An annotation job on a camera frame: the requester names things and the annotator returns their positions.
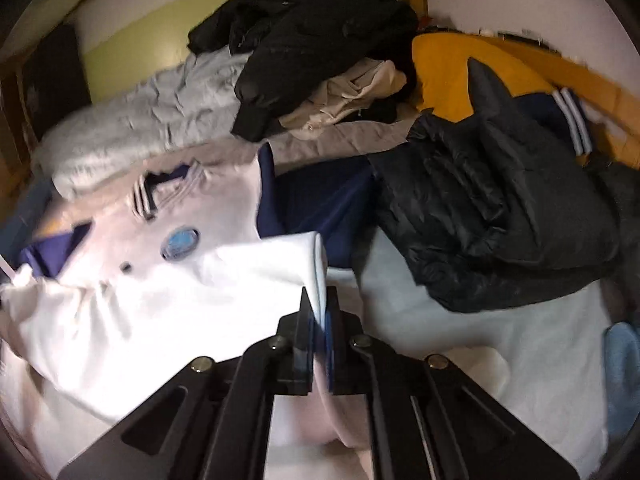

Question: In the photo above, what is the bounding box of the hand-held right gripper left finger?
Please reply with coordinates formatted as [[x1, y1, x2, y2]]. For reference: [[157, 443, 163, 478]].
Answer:
[[56, 287, 317, 480]]

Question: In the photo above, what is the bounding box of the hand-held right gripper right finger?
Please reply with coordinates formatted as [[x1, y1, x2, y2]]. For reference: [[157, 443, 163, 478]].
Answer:
[[322, 287, 582, 480]]

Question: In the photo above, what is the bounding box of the white and navy jacket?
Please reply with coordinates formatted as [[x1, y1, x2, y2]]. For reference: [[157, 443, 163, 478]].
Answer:
[[0, 144, 381, 480]]

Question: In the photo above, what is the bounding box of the grey heart-print bed sheet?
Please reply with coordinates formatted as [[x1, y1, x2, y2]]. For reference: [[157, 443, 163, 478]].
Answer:
[[320, 237, 618, 480]]

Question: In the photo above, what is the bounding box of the black puffer jacket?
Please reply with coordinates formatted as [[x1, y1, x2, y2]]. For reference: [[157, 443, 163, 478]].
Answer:
[[367, 57, 623, 313]]

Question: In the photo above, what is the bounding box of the beige garment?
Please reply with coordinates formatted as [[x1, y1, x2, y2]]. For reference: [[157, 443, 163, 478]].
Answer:
[[267, 57, 423, 181]]

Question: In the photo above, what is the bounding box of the light grey duvet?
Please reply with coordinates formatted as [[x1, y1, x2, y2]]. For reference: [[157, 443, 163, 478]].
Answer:
[[32, 50, 266, 201]]

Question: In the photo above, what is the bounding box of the light blue cloth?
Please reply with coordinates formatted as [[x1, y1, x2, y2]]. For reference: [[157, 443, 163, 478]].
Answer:
[[602, 321, 640, 446]]

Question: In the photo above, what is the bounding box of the yellow pillow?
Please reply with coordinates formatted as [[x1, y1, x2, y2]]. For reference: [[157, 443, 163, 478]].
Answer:
[[411, 32, 640, 166]]

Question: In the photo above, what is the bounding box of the navy white-striped garment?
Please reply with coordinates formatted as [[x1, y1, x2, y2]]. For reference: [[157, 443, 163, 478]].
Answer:
[[515, 87, 596, 157]]

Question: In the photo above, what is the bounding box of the wooden furniture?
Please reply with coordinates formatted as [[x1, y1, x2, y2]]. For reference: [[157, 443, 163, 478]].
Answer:
[[0, 55, 38, 196]]

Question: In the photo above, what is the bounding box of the dark cabinet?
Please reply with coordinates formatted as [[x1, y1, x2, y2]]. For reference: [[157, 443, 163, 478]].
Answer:
[[22, 22, 93, 141]]

